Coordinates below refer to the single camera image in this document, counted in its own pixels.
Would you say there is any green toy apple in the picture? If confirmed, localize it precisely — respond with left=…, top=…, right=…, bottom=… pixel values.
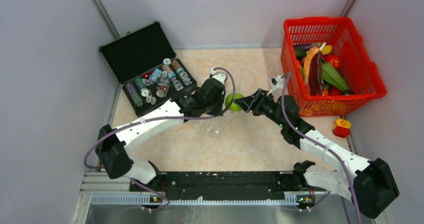
left=224, top=93, right=244, bottom=112

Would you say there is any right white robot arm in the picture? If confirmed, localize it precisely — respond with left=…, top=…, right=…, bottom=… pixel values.
left=235, top=89, right=400, bottom=219

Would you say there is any purple toy eggplant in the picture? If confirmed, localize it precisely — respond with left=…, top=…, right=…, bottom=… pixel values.
left=293, top=42, right=321, bottom=51

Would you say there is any yellow toy pepper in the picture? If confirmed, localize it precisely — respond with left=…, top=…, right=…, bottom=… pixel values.
left=321, top=45, right=333, bottom=55

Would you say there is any dark green toy vegetable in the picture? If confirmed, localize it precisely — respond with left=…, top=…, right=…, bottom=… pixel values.
left=294, top=47, right=307, bottom=61

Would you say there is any red yellow emergency button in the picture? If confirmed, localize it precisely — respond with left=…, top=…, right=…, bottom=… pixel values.
left=332, top=119, right=352, bottom=138

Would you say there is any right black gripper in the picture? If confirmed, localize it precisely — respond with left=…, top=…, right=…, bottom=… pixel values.
left=235, top=88, right=287, bottom=128

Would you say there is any black poker chip case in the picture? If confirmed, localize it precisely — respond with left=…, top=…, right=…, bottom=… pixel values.
left=99, top=21, right=198, bottom=117

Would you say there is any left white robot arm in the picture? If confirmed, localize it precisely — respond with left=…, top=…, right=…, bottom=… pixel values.
left=95, top=72, right=228, bottom=191

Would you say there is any red plastic basket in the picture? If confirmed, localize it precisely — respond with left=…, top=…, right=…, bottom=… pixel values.
left=280, top=17, right=387, bottom=117

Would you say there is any aluminium frame rail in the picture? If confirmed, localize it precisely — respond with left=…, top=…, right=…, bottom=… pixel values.
left=80, top=172, right=326, bottom=208

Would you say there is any red toy tomato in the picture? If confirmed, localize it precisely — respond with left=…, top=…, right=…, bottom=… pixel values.
left=324, top=54, right=342, bottom=70

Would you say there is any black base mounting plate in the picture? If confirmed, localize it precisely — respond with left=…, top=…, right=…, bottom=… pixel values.
left=147, top=171, right=320, bottom=201

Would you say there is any clear zip top bag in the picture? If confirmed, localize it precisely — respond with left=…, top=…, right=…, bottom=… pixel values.
left=192, top=83, right=246, bottom=138

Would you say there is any toy ham slice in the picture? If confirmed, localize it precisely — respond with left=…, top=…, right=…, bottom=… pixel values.
left=303, top=47, right=324, bottom=96

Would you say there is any green toy leaf vegetable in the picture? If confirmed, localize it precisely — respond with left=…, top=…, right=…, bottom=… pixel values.
left=322, top=62, right=350, bottom=91

